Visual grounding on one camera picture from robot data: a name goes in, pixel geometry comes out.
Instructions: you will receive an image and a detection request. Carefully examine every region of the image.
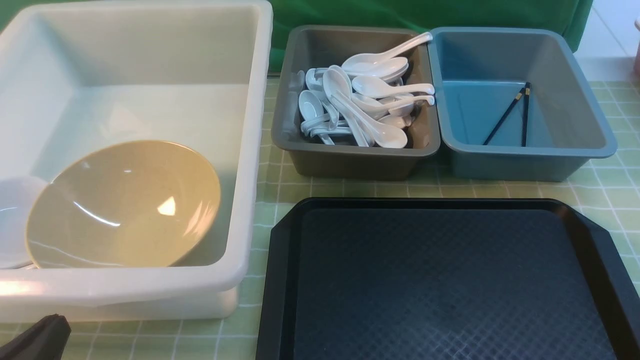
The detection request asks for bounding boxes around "white spoon right lower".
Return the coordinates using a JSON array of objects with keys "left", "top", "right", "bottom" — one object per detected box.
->
[{"left": 350, "top": 93, "right": 435, "bottom": 119}]

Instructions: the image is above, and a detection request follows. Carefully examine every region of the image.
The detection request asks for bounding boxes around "large white plastic tub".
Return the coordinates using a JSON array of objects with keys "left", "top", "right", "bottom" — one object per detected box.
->
[{"left": 1, "top": 0, "right": 274, "bottom": 323}]

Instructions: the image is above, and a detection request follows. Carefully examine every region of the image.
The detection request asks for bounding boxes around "white spoon right middle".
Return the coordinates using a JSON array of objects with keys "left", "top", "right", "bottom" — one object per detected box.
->
[{"left": 351, "top": 75, "right": 435, "bottom": 99}]

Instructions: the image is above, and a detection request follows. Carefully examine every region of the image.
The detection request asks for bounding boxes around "white soup spoon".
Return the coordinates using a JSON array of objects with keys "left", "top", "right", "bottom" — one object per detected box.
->
[{"left": 322, "top": 65, "right": 409, "bottom": 149}]

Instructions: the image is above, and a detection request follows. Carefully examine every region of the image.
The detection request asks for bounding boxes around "green checked tablecloth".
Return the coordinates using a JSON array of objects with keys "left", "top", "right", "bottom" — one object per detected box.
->
[{"left": 0, "top": 77, "right": 640, "bottom": 360}]

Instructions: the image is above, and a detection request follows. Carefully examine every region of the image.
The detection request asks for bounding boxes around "grey plastic bin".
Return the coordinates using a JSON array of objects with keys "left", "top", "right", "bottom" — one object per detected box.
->
[{"left": 270, "top": 25, "right": 441, "bottom": 182}]

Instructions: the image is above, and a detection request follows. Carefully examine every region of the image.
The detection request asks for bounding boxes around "black serving tray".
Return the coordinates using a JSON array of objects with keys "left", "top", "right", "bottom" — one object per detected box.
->
[{"left": 255, "top": 197, "right": 640, "bottom": 360}]

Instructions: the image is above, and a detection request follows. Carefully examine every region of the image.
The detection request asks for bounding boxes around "white spoon left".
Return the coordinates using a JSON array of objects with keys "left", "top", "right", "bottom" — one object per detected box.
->
[{"left": 298, "top": 89, "right": 335, "bottom": 145}]

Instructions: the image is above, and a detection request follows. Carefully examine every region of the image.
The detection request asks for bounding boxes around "green backdrop cloth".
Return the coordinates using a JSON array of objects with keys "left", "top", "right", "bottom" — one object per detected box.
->
[{"left": 269, "top": 0, "right": 593, "bottom": 73}]

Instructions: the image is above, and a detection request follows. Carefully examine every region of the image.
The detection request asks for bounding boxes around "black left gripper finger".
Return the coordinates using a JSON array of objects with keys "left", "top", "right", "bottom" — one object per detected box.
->
[{"left": 0, "top": 314, "right": 72, "bottom": 360}]

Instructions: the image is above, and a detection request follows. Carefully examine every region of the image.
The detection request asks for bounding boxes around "white square dish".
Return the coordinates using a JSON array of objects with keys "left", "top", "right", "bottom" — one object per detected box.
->
[{"left": 0, "top": 175, "right": 48, "bottom": 270}]

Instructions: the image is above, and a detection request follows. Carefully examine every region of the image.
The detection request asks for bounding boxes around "white spoon top leaning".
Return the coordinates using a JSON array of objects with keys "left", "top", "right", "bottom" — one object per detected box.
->
[{"left": 342, "top": 32, "right": 434, "bottom": 72}]

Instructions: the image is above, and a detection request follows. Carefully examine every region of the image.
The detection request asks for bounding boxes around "large tan noodle bowl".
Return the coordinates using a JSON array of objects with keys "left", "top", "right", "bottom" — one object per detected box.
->
[{"left": 25, "top": 140, "right": 222, "bottom": 269}]

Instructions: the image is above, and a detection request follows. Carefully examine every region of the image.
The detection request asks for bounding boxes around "black chopstick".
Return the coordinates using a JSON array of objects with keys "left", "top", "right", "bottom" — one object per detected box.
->
[
  {"left": 521, "top": 82, "right": 531, "bottom": 147},
  {"left": 482, "top": 86, "right": 526, "bottom": 146}
]

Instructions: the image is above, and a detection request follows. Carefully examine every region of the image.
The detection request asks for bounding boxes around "blue plastic bin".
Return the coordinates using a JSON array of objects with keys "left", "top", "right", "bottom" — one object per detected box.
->
[{"left": 427, "top": 27, "right": 618, "bottom": 182}]

